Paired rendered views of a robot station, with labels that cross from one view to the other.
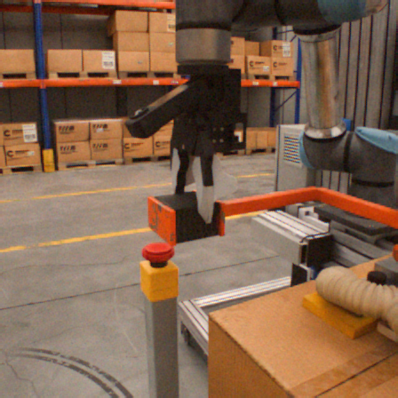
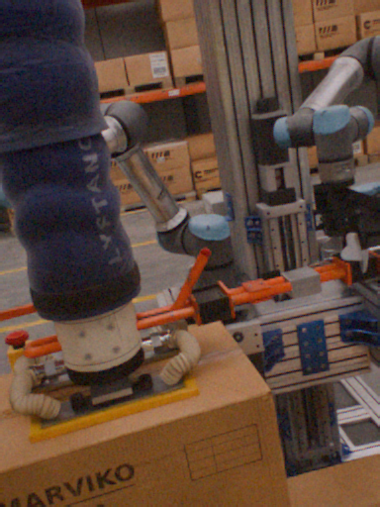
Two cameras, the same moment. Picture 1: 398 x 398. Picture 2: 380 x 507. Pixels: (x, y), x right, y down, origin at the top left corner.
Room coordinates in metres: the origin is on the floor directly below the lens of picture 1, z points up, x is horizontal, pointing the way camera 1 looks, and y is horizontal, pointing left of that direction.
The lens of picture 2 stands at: (-0.54, -0.93, 1.66)
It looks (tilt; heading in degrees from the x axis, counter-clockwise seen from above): 17 degrees down; 19
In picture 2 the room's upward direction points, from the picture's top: 10 degrees counter-clockwise
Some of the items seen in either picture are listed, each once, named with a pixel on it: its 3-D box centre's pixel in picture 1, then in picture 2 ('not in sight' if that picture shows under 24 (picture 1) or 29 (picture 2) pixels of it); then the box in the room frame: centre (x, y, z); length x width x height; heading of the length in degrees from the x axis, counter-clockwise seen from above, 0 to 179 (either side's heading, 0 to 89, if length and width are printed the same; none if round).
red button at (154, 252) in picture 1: (158, 256); (17, 340); (0.78, 0.09, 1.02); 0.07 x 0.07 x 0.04
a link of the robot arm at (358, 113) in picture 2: not in sight; (343, 127); (0.83, -0.90, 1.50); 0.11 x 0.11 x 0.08; 69
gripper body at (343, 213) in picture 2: not in sight; (336, 206); (0.72, -0.87, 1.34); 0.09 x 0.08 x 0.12; 118
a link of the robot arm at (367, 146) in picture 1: (372, 153); (209, 239); (1.04, -0.48, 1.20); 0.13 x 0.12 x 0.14; 57
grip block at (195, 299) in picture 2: not in sight; (210, 303); (0.57, -0.59, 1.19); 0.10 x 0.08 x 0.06; 28
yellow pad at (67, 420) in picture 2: not in sight; (113, 396); (0.37, -0.41, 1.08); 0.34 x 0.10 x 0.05; 118
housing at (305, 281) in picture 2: not in sight; (301, 282); (0.67, -0.78, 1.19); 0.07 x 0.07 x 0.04; 28
